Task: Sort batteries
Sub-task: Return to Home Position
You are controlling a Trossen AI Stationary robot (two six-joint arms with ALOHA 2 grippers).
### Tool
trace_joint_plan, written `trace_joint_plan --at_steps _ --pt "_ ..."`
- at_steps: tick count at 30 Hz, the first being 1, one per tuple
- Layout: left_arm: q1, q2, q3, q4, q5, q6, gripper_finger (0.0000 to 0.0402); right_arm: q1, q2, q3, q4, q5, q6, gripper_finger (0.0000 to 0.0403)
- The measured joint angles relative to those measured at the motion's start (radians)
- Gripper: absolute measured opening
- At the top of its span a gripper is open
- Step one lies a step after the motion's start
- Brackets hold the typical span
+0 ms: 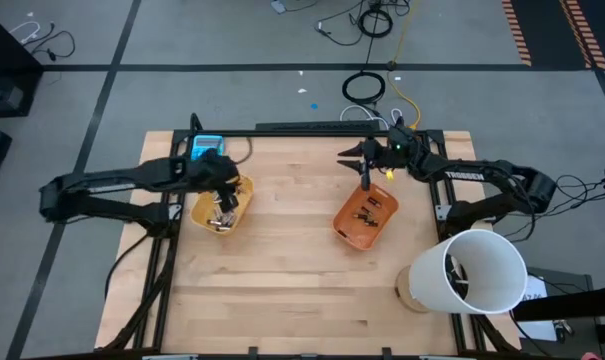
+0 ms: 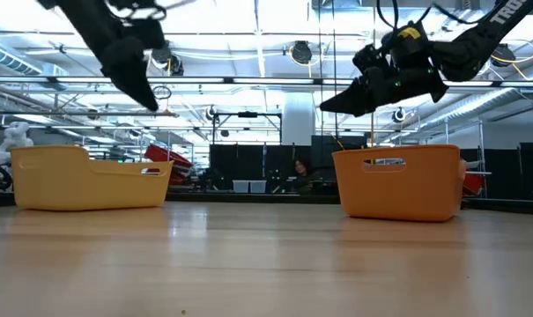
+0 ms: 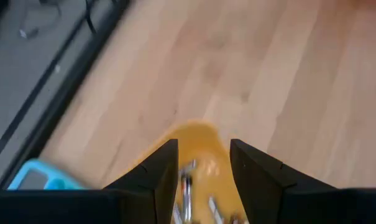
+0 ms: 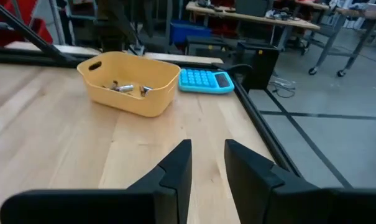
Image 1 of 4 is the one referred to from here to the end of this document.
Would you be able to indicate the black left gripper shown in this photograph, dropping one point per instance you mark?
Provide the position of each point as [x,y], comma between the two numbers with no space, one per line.
[214,170]

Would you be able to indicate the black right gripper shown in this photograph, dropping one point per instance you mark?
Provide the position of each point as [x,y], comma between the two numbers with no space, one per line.
[377,155]

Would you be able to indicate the yellow plastic bin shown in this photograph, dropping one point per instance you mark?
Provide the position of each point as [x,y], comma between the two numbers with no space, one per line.
[202,212]

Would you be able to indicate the black copper-top battery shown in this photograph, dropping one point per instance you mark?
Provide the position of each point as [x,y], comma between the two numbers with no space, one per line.
[372,223]
[367,210]
[359,216]
[373,202]

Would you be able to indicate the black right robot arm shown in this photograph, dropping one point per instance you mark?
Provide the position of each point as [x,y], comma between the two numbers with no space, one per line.
[472,175]

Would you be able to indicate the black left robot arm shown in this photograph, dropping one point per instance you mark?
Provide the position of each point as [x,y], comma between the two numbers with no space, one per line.
[107,175]

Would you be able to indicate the yellow tape band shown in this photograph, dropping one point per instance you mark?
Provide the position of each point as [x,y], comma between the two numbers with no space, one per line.
[390,175]

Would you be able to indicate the blue desk calculator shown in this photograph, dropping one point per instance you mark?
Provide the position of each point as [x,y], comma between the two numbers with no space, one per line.
[207,145]

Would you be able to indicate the orange plastic bin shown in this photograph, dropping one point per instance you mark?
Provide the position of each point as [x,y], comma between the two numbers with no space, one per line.
[352,235]

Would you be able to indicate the round wooden base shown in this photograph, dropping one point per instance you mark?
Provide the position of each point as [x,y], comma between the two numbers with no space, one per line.
[402,292]

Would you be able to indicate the large white cylinder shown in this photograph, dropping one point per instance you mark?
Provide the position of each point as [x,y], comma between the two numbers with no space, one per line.
[432,285]

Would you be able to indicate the small grey device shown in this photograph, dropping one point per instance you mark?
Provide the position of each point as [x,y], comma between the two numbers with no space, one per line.
[279,6]

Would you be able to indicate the white paper sheet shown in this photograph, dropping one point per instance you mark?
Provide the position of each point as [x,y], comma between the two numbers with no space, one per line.
[534,292]

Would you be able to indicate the black cabinet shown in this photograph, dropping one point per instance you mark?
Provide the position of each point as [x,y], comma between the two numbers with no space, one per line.
[2,75]

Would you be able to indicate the black side table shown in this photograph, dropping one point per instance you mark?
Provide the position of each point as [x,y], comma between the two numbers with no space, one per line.
[572,302]

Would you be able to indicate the small red object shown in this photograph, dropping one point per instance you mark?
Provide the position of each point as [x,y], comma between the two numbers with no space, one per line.
[590,357]

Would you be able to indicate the black aluminium table frame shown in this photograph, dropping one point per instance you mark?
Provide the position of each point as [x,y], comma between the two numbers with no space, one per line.
[302,133]

